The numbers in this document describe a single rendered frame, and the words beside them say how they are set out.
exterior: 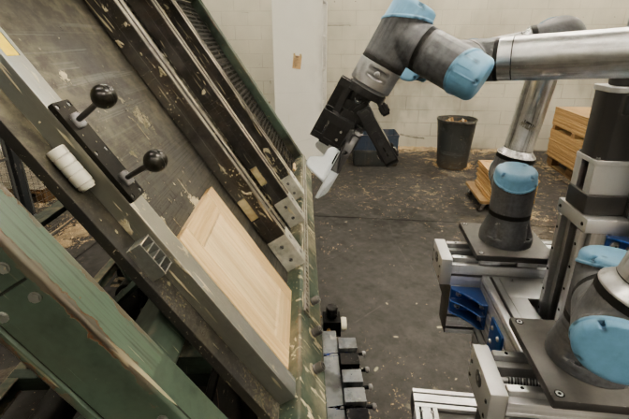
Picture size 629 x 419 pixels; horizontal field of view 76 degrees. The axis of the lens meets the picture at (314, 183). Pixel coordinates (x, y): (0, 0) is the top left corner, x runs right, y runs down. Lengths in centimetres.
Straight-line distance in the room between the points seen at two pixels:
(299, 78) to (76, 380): 453
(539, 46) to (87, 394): 83
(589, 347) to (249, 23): 614
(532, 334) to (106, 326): 81
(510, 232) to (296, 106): 397
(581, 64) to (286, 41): 436
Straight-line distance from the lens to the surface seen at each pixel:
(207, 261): 92
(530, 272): 139
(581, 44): 77
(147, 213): 79
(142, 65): 125
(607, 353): 75
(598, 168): 105
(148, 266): 76
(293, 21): 494
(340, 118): 70
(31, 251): 57
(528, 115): 137
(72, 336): 60
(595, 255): 86
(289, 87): 498
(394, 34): 68
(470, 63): 66
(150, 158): 68
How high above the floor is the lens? 162
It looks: 20 degrees down
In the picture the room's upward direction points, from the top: straight up
